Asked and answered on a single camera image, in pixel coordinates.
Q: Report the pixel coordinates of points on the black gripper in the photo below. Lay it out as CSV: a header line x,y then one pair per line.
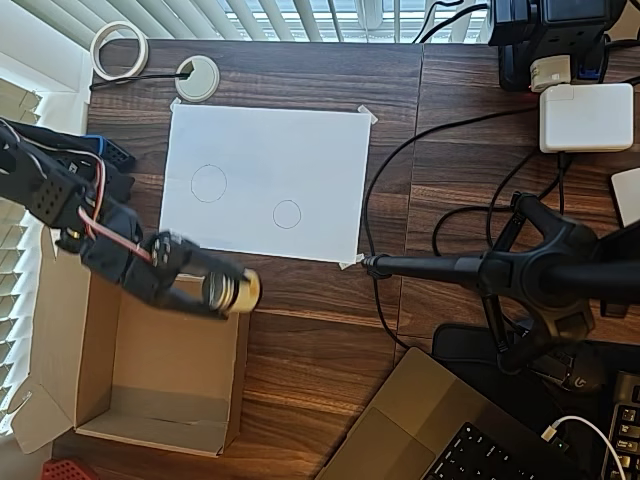
x,y
141,278

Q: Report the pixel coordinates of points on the dark glass jar silver lid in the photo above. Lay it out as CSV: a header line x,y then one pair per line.
x,y
242,295

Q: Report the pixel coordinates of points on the red leader robot arm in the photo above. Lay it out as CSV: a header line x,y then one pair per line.
x,y
62,470

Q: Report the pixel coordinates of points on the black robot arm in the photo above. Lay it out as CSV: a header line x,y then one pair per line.
x,y
45,195

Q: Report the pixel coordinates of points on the open cardboard box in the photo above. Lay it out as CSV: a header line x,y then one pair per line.
x,y
165,360

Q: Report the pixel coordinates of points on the white paper sheet with circles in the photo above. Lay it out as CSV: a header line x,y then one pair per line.
x,y
275,160

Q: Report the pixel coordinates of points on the cream vertical blinds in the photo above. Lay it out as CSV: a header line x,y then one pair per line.
x,y
15,325

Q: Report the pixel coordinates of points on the grey laptop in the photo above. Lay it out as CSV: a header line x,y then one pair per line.
x,y
410,415

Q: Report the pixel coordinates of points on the black mouse pad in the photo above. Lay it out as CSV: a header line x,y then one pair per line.
x,y
460,345

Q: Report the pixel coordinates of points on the masking tape roll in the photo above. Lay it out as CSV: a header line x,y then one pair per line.
x,y
120,25

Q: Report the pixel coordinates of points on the white window blinds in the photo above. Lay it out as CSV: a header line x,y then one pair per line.
x,y
300,17

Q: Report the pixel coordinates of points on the black tripod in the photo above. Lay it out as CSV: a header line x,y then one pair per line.
x,y
540,270

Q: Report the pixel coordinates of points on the black computer mouse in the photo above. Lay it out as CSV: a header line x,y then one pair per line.
x,y
585,375

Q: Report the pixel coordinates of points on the round white plug adapter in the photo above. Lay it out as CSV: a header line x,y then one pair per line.
x,y
550,72

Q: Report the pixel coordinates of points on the white square power adapter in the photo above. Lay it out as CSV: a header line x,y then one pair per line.
x,y
585,120

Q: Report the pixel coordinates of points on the black power strip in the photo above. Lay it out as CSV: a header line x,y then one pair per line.
x,y
550,30

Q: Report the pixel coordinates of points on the white flat device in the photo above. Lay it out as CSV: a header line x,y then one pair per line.
x,y
627,197

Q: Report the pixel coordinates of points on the black keyboard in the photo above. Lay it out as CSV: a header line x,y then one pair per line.
x,y
627,430

